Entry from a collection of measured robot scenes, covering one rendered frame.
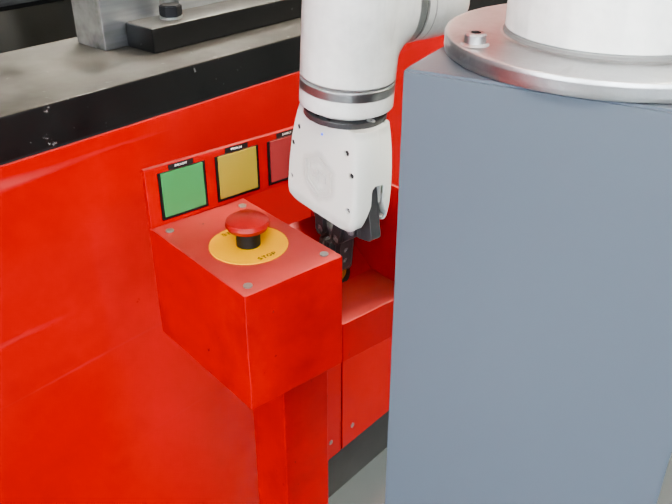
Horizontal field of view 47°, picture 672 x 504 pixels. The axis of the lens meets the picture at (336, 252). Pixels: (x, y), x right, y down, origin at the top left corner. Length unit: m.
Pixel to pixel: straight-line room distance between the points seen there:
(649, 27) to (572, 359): 0.19
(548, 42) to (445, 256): 0.13
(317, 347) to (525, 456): 0.26
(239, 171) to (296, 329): 0.18
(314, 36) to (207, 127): 0.33
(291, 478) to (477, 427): 0.39
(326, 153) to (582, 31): 0.32
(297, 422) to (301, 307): 0.19
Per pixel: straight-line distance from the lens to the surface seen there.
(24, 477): 0.99
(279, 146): 0.80
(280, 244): 0.70
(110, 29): 0.99
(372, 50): 0.64
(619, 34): 0.43
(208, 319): 0.71
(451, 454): 0.56
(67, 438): 0.99
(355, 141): 0.67
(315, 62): 0.65
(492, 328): 0.48
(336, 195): 0.70
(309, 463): 0.89
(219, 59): 0.94
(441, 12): 0.69
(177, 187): 0.75
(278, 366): 0.70
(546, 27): 0.44
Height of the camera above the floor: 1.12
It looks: 30 degrees down
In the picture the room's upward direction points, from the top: straight up
